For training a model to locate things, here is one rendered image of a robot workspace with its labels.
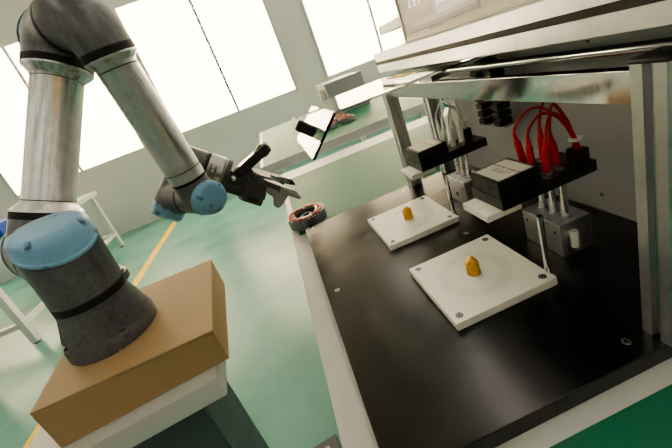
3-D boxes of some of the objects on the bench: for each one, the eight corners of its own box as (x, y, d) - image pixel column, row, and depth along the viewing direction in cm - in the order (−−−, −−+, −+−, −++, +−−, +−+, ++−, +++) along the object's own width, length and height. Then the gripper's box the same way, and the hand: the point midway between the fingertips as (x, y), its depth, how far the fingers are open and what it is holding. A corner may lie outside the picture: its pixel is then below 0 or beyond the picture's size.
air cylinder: (563, 258, 50) (559, 225, 48) (526, 238, 57) (521, 208, 55) (593, 244, 51) (590, 211, 49) (552, 226, 58) (548, 196, 56)
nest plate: (458, 331, 45) (456, 324, 45) (410, 274, 59) (408, 268, 59) (558, 284, 46) (557, 276, 46) (488, 239, 60) (487, 233, 60)
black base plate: (397, 498, 33) (390, 484, 32) (307, 235, 93) (304, 228, 92) (797, 294, 37) (799, 277, 36) (463, 169, 97) (462, 161, 96)
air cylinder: (468, 206, 73) (463, 183, 71) (450, 196, 80) (444, 175, 78) (490, 197, 73) (485, 173, 71) (469, 188, 80) (464, 166, 79)
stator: (291, 237, 95) (285, 225, 94) (291, 221, 106) (286, 210, 104) (329, 222, 95) (324, 211, 94) (325, 208, 105) (321, 197, 104)
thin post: (548, 284, 47) (538, 220, 43) (540, 278, 48) (529, 216, 45) (559, 279, 47) (549, 215, 44) (549, 273, 49) (540, 211, 45)
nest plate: (391, 251, 68) (389, 246, 67) (368, 224, 82) (366, 219, 81) (459, 221, 69) (458, 215, 69) (425, 199, 83) (424, 194, 83)
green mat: (299, 235, 94) (299, 235, 94) (284, 181, 152) (284, 181, 152) (595, 110, 103) (595, 109, 103) (474, 104, 160) (474, 103, 160)
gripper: (222, 181, 102) (287, 201, 107) (214, 200, 83) (293, 223, 89) (231, 153, 100) (296, 175, 106) (225, 167, 82) (304, 192, 87)
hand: (299, 188), depth 97 cm, fingers open, 14 cm apart
